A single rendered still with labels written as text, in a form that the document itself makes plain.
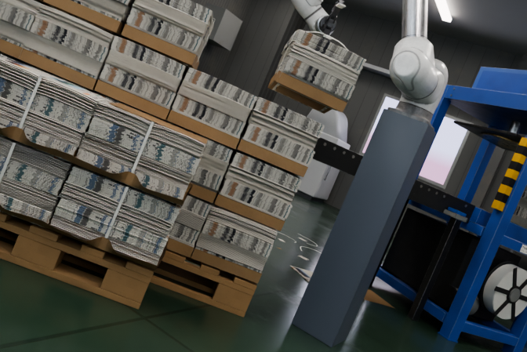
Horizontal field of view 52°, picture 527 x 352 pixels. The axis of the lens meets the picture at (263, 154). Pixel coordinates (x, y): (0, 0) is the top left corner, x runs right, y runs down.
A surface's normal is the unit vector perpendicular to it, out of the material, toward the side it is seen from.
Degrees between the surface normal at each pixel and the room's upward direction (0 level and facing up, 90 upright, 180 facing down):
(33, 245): 90
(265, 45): 90
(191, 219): 90
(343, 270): 90
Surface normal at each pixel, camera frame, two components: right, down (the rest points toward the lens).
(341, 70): 0.04, 0.19
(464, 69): -0.43, -0.14
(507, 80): -0.83, -0.33
